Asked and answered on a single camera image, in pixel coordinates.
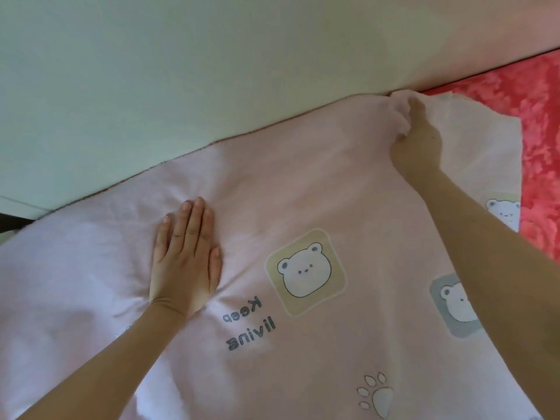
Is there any person's left hand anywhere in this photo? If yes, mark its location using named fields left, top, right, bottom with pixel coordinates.
left=149, top=197, right=224, bottom=317

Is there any person's right hand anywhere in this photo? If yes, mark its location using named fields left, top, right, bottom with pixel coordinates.
left=388, top=96, right=445, bottom=191

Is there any pink bear print bedsheet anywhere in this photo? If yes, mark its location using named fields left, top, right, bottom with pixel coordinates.
left=0, top=89, right=545, bottom=420

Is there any person's left forearm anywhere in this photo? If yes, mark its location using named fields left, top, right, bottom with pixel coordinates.
left=17, top=297, right=189, bottom=420

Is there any person's right forearm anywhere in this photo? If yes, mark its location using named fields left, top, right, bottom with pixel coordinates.
left=420, top=166, right=560, bottom=420

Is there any red floral mattress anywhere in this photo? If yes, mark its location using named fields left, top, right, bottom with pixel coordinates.
left=422, top=48, right=560, bottom=265

